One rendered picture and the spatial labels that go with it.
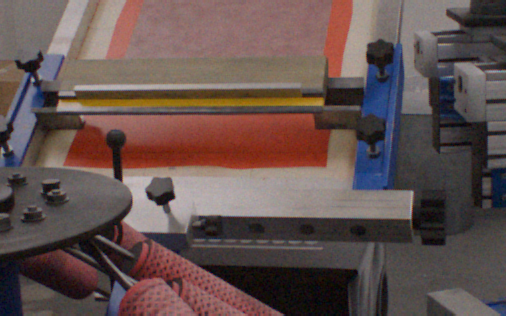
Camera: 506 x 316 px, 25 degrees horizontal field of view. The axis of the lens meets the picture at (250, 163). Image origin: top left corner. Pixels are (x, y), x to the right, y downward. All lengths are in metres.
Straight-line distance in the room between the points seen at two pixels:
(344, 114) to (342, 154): 0.06
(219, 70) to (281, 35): 0.23
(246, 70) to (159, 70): 0.14
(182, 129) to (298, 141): 0.19
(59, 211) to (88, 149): 0.82
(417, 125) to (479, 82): 2.88
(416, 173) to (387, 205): 3.57
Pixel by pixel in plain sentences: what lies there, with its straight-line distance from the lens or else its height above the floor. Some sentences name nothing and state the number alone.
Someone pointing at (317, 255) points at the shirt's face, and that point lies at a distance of 1.94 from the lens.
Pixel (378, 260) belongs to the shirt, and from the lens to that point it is 2.19.
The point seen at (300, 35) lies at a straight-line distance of 1.90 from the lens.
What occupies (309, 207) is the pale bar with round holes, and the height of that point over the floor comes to 1.15.
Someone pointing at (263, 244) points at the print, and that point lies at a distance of 2.01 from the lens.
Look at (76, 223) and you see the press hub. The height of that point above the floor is 1.31.
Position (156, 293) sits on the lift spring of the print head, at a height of 1.25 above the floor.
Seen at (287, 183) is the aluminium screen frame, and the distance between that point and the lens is 1.61.
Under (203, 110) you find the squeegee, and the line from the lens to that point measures 1.67.
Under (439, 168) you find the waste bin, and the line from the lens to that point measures 5.04.
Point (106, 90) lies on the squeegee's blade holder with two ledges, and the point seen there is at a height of 1.28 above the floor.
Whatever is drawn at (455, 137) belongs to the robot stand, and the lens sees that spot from 2.64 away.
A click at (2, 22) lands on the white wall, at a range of 5.83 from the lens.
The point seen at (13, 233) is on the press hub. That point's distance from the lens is 0.93.
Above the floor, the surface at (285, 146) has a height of 1.18.
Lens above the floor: 1.57
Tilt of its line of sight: 14 degrees down
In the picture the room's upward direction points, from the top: 3 degrees counter-clockwise
